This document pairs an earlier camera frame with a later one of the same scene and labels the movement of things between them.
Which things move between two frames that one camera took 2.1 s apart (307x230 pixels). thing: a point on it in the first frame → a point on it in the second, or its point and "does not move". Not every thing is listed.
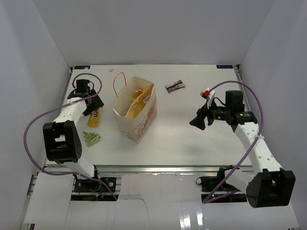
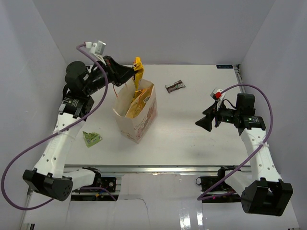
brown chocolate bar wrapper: [176, 85] does not move
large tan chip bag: [138, 104] does not move
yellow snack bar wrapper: [137, 92] does not move
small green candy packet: [91, 138] does not move
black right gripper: [198, 121] → [206, 122]
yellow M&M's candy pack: [94, 119] → [137, 65]
